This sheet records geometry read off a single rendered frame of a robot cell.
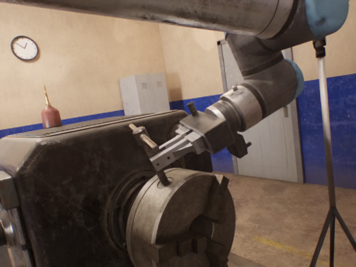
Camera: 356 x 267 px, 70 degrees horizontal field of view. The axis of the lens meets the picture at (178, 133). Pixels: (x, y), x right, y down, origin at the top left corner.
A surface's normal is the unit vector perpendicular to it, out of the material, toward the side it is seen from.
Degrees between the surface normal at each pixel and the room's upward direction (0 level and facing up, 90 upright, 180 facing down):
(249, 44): 120
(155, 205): 43
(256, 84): 51
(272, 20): 136
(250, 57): 106
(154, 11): 154
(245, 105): 75
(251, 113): 98
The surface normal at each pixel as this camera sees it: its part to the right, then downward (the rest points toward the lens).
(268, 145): -0.73, 0.21
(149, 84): 0.66, 0.00
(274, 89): 0.15, -0.11
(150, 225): -0.71, -0.31
